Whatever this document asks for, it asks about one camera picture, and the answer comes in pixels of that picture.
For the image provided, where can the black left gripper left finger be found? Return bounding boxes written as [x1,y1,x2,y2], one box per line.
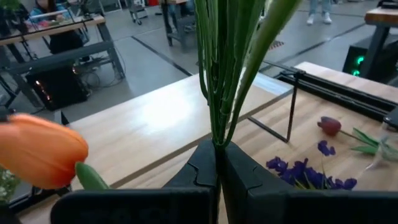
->
[163,139,221,194]

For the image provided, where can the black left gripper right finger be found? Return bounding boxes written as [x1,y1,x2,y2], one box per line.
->
[220,141,295,224]

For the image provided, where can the purple artificial flower bunch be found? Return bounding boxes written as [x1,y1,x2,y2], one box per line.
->
[266,139,358,190]

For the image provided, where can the dark red artificial tulip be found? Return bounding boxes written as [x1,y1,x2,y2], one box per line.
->
[317,116,385,156]

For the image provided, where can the red artificial flower bunch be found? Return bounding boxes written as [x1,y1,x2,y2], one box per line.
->
[194,0,268,150]

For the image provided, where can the clear glass vase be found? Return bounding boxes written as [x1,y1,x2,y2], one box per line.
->
[357,121,398,175]

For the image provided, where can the orange artificial tulip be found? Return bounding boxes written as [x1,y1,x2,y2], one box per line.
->
[0,0,303,191]

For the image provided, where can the dark background table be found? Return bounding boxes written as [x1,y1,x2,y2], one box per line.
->
[160,0,197,52]

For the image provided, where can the black computer green lights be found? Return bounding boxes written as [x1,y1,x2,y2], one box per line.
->
[341,45,376,78]

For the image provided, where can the black computer tower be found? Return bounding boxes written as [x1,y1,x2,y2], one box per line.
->
[26,65,90,111]

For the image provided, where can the metal cart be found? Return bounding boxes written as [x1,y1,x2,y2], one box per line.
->
[127,0,149,25]

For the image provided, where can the person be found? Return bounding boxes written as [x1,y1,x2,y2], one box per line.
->
[29,0,85,54]
[306,0,333,26]

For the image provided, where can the potted green plant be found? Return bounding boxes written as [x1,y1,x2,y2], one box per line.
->
[0,167,20,205]

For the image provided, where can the wooden background table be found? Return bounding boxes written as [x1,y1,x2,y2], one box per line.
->
[360,6,398,82]
[0,14,126,108]

